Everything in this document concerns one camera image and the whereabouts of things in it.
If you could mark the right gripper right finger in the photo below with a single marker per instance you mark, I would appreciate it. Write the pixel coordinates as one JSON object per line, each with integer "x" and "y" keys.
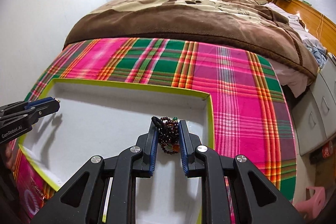
{"x": 234, "y": 190}

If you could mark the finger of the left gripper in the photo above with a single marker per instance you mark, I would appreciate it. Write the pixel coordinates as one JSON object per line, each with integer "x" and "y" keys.
{"x": 43, "y": 106}
{"x": 29, "y": 111}

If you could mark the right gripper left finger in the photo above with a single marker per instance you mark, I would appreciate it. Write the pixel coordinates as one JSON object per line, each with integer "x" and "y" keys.
{"x": 103, "y": 190}

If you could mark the pink plastic stool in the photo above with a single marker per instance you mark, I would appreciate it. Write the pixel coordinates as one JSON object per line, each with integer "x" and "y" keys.
{"x": 310, "y": 208}

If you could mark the yellow-green shallow box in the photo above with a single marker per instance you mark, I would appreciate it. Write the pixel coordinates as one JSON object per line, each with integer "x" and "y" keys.
{"x": 104, "y": 118}

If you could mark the plaid pink green cloth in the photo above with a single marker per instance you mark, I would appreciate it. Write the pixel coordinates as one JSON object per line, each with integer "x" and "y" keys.
{"x": 251, "y": 117}

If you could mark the grey bedside cabinet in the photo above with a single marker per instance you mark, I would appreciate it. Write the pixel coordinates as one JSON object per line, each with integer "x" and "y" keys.
{"x": 314, "y": 114}

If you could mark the brown beige blanket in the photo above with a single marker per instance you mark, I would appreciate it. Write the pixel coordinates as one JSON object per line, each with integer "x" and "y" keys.
{"x": 242, "y": 24}

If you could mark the wooden headboard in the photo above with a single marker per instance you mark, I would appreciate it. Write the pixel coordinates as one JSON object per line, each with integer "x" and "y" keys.
{"x": 316, "y": 23}

